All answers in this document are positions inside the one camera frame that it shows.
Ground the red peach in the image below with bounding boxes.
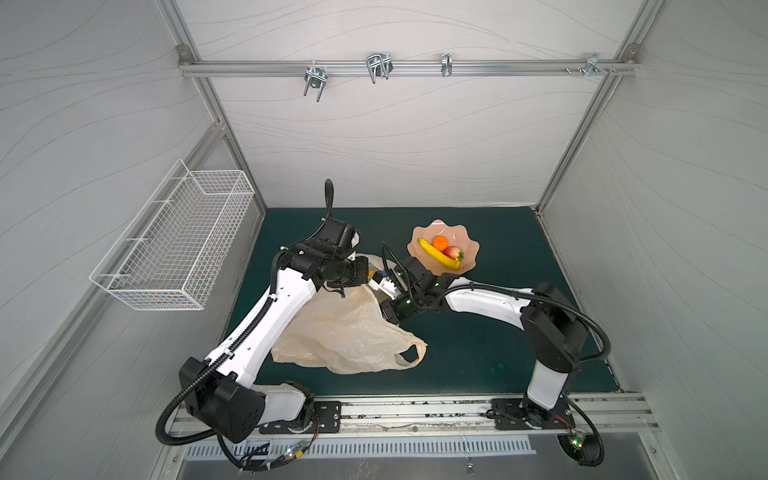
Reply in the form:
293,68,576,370
443,246,464,261

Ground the orange fruit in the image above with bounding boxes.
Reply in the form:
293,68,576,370
432,235,450,252

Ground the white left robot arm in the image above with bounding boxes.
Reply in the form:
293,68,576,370
155,180,369,446

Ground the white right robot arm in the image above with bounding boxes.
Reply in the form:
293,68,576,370
368,262,611,468

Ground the pink scalloped fruit plate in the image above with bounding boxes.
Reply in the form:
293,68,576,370
407,220,480,276

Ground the green table mat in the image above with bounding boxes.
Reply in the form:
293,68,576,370
226,207,573,396

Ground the metal hook clamp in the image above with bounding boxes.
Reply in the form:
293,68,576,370
563,54,619,78
441,53,453,78
365,52,393,84
303,66,328,102

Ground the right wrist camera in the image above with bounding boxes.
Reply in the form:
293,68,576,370
369,271,400,299

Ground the white wire basket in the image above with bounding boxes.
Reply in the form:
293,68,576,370
89,159,254,311

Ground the white slotted cable duct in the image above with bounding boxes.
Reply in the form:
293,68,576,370
184,434,537,462

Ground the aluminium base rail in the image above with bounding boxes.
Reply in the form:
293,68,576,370
167,392,661,439

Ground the horizontal aluminium rail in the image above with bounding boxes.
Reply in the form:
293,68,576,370
179,57,641,78

